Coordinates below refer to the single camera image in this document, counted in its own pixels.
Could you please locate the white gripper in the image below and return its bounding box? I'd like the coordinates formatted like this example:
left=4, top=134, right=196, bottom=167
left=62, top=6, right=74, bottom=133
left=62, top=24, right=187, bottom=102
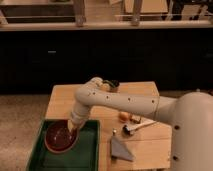
left=68, top=108, right=90, bottom=131

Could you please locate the dark purple bowl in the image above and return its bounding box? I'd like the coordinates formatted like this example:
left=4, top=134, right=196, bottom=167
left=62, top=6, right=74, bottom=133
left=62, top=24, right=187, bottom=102
left=45, top=120, right=79, bottom=151

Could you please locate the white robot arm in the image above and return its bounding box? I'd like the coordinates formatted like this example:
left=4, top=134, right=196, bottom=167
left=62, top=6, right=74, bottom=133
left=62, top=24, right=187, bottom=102
left=68, top=77, right=213, bottom=171

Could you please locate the green plastic tray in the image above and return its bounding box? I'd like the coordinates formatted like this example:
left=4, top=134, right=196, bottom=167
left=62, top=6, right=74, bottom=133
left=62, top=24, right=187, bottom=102
left=25, top=120, right=100, bottom=171

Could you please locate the orange fruit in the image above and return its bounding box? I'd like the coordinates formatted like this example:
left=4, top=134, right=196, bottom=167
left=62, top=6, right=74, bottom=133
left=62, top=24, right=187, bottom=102
left=119, top=112, right=130, bottom=122

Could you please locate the brown chocolate bar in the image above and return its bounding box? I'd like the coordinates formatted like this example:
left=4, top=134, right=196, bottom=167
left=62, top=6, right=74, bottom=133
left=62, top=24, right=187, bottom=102
left=130, top=115, right=142, bottom=124

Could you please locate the wooden table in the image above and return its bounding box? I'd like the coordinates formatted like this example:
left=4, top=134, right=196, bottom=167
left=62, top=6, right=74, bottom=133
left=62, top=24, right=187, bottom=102
left=45, top=84, right=171, bottom=171

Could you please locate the dark cabinet counter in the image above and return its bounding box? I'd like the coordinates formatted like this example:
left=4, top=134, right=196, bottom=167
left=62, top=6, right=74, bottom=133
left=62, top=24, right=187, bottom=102
left=0, top=21, right=213, bottom=94

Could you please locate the white handled brush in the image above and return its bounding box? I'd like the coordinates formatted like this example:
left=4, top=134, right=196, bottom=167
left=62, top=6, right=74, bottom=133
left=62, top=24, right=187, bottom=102
left=122, top=120, right=154, bottom=135

